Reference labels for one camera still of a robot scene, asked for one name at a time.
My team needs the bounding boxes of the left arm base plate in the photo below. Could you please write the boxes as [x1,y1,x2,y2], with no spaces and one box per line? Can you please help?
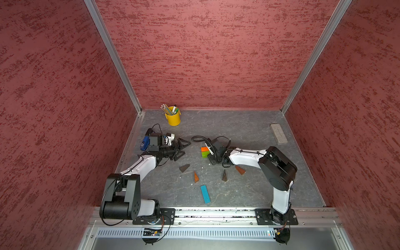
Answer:
[132,208,176,226]

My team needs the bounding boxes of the orange brown triangle block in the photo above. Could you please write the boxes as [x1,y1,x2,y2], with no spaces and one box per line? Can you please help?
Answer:
[194,172,200,183]

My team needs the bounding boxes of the left aluminium corner post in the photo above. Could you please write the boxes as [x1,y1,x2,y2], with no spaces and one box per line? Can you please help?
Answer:
[84,0,142,115]

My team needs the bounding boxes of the aluminium mounting rail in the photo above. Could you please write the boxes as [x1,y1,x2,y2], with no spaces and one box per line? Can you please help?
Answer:
[90,207,343,227]

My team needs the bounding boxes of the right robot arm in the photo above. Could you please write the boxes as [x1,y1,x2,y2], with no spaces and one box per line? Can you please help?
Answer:
[205,139,298,225]

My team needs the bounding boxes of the grey eraser block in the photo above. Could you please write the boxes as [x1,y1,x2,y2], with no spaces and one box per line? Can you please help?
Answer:
[270,124,288,145]

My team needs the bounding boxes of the yellow pencil cup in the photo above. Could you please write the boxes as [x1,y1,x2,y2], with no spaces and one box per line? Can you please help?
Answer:
[165,106,181,127]

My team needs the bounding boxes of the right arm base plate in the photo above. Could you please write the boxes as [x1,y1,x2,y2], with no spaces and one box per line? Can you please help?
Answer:
[255,208,299,226]

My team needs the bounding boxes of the right aluminium corner post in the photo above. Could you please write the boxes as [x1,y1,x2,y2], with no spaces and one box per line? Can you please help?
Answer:
[280,0,352,115]

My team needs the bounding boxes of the dark brown triangle block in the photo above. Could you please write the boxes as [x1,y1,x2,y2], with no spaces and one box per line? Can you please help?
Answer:
[179,164,190,173]

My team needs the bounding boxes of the teal long block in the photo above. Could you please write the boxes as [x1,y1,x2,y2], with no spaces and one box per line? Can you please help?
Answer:
[201,185,211,204]

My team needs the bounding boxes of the reddish brown triangle block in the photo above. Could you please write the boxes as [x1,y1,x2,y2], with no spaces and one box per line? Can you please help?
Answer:
[235,166,245,175]

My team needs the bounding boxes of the blue stapler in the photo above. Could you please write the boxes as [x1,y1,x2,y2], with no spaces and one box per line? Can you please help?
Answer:
[140,135,150,151]

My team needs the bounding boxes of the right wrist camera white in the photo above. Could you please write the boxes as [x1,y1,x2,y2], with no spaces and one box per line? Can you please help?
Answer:
[204,142,214,155]

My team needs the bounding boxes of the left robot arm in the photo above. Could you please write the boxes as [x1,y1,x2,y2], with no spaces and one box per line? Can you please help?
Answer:
[99,133,191,225]

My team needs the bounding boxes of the dark wood triangle block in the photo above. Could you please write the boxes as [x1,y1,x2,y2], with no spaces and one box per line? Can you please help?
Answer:
[222,170,228,182]

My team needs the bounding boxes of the aluminium corner post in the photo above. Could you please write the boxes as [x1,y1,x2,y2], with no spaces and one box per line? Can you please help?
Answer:
[84,0,142,115]
[280,0,352,115]

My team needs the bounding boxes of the white slotted cable duct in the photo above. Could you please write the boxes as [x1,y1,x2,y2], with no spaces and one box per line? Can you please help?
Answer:
[96,228,275,241]

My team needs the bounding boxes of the green rectangular block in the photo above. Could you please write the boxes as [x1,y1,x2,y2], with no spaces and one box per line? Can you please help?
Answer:
[202,151,210,158]

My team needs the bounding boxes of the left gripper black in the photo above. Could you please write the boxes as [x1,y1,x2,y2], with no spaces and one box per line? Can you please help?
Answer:
[159,138,191,160]

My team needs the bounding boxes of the pencils in cup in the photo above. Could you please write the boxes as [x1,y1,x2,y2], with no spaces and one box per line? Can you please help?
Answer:
[160,104,174,116]

